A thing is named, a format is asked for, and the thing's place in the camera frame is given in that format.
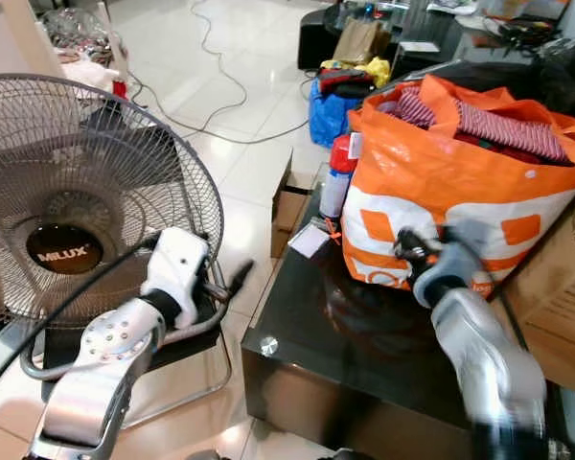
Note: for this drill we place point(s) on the black glass coffee table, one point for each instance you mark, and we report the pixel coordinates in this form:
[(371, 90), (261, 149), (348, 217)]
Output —
[(364, 335)]

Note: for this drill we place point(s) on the brown paper bag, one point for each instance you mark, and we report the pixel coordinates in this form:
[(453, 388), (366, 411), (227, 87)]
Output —
[(359, 40)]

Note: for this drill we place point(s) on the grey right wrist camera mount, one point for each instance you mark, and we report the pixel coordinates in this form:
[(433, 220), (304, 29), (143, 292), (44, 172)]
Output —
[(455, 254)]

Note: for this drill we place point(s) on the yellow cloth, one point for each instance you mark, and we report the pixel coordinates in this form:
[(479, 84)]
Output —
[(376, 71)]

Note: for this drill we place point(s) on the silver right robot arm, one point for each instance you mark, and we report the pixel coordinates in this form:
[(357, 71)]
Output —
[(489, 364)]

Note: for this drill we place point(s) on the large brown cardboard box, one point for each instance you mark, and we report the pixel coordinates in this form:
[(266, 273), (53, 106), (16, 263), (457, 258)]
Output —
[(561, 297)]

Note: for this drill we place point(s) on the small open cardboard box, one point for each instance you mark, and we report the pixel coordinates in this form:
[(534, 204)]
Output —
[(287, 206)]

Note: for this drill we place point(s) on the chrome tube chair frame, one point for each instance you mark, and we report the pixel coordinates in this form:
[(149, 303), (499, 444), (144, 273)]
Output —
[(211, 331)]

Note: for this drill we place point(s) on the red and white spray can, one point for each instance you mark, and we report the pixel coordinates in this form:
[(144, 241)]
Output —
[(337, 177)]

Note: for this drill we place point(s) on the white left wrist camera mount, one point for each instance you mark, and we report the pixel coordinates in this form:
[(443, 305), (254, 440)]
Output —
[(177, 264)]

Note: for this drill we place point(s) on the silver Milux standing fan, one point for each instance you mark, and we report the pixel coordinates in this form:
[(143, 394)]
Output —
[(38, 144)]

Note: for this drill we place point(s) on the orange and white shopping bag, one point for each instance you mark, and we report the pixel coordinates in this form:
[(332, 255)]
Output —
[(422, 163)]

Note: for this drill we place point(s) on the clear crumpled plastic bag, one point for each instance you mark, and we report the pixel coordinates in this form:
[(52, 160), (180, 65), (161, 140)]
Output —
[(77, 31)]

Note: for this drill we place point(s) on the black garbage bag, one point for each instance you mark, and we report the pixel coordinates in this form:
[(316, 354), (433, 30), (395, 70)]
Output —
[(567, 77)]

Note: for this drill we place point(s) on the black low tv cabinet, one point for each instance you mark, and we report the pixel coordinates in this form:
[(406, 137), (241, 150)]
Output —
[(431, 34)]

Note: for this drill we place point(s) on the blue plastic bag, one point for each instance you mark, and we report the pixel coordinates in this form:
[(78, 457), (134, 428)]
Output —
[(326, 115)]

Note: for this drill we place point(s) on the red striped cloth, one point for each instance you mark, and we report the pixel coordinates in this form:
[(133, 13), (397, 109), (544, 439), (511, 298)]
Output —
[(513, 129)]

